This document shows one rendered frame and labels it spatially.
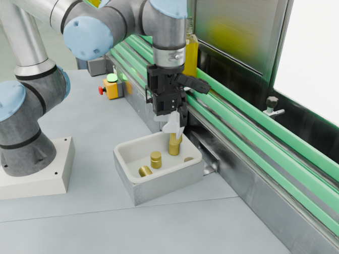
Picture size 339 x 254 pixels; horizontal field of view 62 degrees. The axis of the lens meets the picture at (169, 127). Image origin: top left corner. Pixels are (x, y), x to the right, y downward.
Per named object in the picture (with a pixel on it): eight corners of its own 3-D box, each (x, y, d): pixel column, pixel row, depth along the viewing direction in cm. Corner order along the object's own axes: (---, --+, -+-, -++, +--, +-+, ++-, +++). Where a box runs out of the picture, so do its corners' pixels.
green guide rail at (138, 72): (165, 107, 95) (165, 86, 90) (162, 108, 94) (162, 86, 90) (66, 4, 222) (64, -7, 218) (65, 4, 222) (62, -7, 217)
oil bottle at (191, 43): (195, 91, 105) (199, 33, 93) (182, 95, 103) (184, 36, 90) (188, 85, 109) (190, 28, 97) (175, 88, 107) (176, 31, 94)
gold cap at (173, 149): (179, 149, 95) (180, 139, 92) (178, 156, 92) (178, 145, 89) (169, 148, 95) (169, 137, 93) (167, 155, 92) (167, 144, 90)
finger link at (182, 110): (173, 123, 75) (171, 92, 71) (179, 121, 76) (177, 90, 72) (181, 130, 71) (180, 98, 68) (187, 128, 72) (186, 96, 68)
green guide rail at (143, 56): (184, 102, 97) (185, 81, 93) (182, 103, 97) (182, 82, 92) (75, 3, 225) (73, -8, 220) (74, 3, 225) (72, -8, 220)
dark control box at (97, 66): (106, 74, 148) (104, 58, 143) (91, 77, 145) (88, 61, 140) (102, 68, 154) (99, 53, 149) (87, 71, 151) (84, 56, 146)
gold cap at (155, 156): (153, 170, 87) (153, 159, 84) (148, 163, 89) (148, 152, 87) (163, 166, 88) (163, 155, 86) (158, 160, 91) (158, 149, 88)
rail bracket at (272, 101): (282, 137, 83) (293, 97, 75) (264, 143, 80) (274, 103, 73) (272, 130, 86) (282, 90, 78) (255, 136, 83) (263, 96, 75)
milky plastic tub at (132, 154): (204, 179, 86) (206, 157, 81) (134, 206, 77) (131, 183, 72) (176, 146, 98) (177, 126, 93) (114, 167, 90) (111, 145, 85)
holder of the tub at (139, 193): (217, 174, 88) (220, 155, 84) (134, 206, 78) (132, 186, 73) (189, 143, 101) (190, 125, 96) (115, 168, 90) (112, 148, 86)
